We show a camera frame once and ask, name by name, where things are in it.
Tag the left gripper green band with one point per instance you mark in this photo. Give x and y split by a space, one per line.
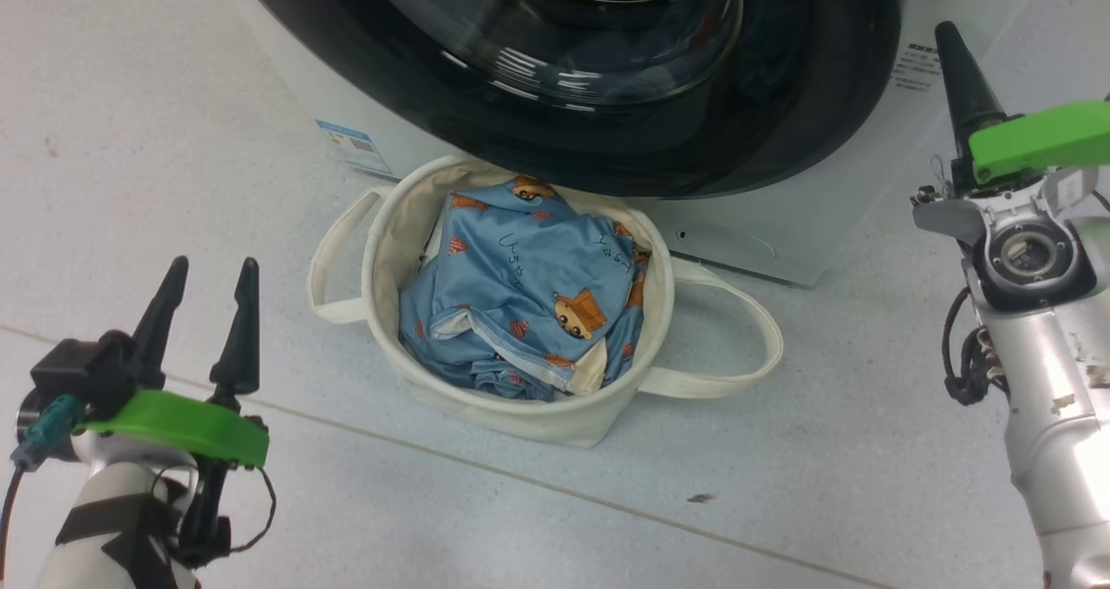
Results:
191 424

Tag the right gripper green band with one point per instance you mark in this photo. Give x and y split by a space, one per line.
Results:
1049 138

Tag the black round glass washer door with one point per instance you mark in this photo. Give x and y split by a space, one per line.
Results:
780 94

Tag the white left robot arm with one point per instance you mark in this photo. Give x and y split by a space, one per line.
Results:
108 485

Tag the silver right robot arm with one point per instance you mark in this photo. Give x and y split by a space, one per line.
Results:
1041 372

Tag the cream canvas laundry basket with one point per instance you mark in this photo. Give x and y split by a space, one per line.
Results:
381 251

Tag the white front-load washing machine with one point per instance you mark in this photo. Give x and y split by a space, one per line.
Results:
780 242

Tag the blue energy label sticker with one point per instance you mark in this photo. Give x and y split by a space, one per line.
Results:
355 147

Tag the round filter cover panel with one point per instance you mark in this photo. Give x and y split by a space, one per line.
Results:
728 244

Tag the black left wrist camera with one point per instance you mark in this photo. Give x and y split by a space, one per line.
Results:
78 368

